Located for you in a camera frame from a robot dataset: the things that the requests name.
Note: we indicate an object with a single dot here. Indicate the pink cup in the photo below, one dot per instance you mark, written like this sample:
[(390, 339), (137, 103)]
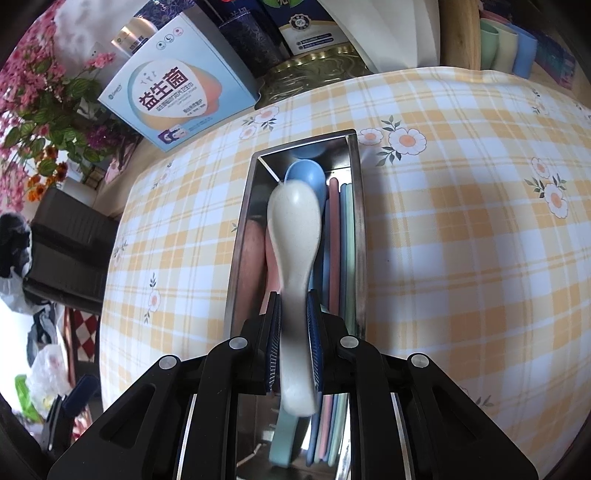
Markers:
[(494, 17)]

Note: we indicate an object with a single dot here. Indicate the pink chopstick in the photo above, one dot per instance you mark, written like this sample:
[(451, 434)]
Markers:
[(333, 230)]

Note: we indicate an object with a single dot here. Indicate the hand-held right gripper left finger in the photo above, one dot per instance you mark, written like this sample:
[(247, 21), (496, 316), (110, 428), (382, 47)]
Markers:
[(273, 341)]

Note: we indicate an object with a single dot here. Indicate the wooden shelf unit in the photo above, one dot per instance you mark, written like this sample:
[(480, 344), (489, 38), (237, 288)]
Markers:
[(457, 32)]

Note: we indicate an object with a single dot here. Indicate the pink spoon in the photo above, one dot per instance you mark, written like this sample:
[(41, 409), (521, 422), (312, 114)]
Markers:
[(270, 267)]

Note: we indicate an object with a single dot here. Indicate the blue spoon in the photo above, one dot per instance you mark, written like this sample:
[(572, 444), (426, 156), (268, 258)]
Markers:
[(302, 173)]

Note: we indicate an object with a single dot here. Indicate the light blue orange box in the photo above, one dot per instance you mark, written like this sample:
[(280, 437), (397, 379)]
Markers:
[(175, 101)]

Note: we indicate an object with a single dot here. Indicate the white faceted vase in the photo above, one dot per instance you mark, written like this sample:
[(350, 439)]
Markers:
[(392, 32)]

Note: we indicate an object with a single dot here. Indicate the dark blue patterned box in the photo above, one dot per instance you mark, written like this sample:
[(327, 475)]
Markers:
[(254, 46)]

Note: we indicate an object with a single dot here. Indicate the cream white spoon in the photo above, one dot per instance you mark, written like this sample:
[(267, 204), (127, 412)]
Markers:
[(293, 230)]

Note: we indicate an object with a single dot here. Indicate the blue cup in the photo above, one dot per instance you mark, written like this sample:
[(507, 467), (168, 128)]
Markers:
[(525, 53)]

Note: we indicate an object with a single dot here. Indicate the blue chopstick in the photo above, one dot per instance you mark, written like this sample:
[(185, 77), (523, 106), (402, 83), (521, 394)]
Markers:
[(313, 438)]

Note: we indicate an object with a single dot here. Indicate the yellow plaid floral tablecloth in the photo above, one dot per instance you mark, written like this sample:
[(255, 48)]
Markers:
[(461, 277)]

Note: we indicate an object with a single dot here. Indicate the green cup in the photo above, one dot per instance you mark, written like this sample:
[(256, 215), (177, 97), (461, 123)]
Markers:
[(489, 46)]

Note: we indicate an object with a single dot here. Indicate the clear plastic bag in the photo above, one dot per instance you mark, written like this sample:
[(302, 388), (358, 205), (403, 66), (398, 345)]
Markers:
[(48, 369)]

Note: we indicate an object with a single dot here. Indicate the red white checked cloth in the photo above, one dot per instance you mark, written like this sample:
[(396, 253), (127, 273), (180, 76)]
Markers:
[(83, 332)]

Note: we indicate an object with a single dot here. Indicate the grey carton with gold print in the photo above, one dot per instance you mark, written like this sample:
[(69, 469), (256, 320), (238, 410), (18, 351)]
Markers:
[(131, 37)]

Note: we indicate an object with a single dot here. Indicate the gold embossed tin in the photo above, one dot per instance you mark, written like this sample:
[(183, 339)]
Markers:
[(314, 69)]

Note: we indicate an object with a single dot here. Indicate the pink blossom flower arrangement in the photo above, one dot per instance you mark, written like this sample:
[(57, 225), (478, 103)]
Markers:
[(27, 69)]

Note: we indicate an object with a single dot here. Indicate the stainless steel utensil tray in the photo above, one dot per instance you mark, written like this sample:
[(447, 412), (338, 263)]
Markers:
[(361, 240)]

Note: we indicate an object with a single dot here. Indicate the blue white carton round logo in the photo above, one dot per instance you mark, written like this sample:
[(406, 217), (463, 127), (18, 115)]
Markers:
[(309, 27)]

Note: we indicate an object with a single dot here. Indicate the white plastic bag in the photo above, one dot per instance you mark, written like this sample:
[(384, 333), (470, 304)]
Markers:
[(14, 295)]

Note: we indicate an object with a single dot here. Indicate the mint green spoon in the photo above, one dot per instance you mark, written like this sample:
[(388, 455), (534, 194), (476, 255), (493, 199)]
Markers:
[(286, 443)]

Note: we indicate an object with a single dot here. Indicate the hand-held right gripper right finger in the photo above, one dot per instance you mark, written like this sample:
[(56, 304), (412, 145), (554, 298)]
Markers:
[(314, 341)]

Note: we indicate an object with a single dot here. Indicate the small purple box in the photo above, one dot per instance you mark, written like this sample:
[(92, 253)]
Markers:
[(554, 60)]

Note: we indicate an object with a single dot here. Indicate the pink wrapping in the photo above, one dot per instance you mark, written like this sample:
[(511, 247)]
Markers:
[(119, 170)]

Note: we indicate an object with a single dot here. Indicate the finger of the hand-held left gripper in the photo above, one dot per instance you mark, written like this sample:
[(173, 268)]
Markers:
[(78, 392)]

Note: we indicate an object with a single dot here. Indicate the black chair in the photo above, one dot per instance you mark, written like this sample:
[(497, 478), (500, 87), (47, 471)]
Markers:
[(69, 240)]

